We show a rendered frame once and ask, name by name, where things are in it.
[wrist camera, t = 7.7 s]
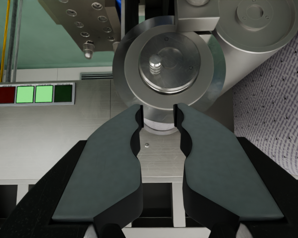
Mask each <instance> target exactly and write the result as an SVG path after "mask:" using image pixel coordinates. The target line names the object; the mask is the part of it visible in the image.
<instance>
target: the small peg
mask: <svg viewBox="0 0 298 238"><path fill-rule="evenodd" d="M149 69H150V72H151V74H152V75H155V76H157V75H159V74H160V73H161V71H162V57H161V56H160V55H158V54H153V55H151V56H150V58H149Z"/></svg>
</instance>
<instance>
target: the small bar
mask: <svg viewBox="0 0 298 238"><path fill-rule="evenodd" d="M105 9H106V12H107V15H108V18H109V20H110V23H111V26H112V29H113V31H114V33H120V32H121V18H120V14H119V11H118V7H117V4H116V0H105Z"/></svg>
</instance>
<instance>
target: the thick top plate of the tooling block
mask: <svg viewBox="0 0 298 238"><path fill-rule="evenodd" d="M43 2H44V3H45V4H46V5H47V7H48V8H49V9H50V11H51V12H52V13H53V14H54V16H55V17H56V18H57V19H58V21H59V22H60V23H61V25H62V26H63V27H64V29H65V30H66V31H67V33H68V34H69V35H70V36H71V38H72V39H73V40H74V42H75V43H76V44H77V46H78V47H79V48H80V49H81V50H82V52H84V51H83V44H84V43H91V44H93V45H94V46H95V48H94V52H97V51H113V43H114V42H120V41H121V32H120V33H114V31H113V29H112V26H111V23H110V20H109V18H108V15H107V12H106V9H105V0H43Z"/></svg>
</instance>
